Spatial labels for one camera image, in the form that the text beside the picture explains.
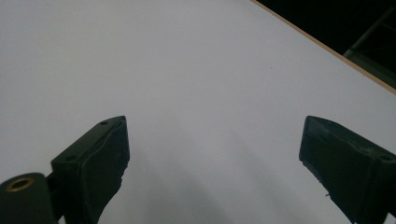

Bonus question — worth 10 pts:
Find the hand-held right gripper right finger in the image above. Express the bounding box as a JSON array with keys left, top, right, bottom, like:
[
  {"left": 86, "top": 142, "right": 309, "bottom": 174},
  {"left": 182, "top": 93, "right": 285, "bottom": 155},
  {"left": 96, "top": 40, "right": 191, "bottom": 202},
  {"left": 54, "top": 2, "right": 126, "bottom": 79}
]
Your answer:
[{"left": 298, "top": 115, "right": 396, "bottom": 224}]

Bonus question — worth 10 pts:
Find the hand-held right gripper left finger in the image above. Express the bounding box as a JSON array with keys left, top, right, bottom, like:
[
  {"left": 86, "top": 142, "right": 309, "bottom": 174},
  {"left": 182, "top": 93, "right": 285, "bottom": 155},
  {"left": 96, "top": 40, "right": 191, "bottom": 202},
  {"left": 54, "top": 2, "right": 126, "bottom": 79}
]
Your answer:
[{"left": 50, "top": 115, "right": 131, "bottom": 224}]

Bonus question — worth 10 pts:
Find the black metal stand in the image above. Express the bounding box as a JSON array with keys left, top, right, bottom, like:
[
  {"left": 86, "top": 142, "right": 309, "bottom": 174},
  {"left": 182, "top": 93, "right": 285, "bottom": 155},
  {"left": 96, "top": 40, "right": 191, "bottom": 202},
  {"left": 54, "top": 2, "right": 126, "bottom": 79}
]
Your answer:
[{"left": 349, "top": 4, "right": 396, "bottom": 57}]

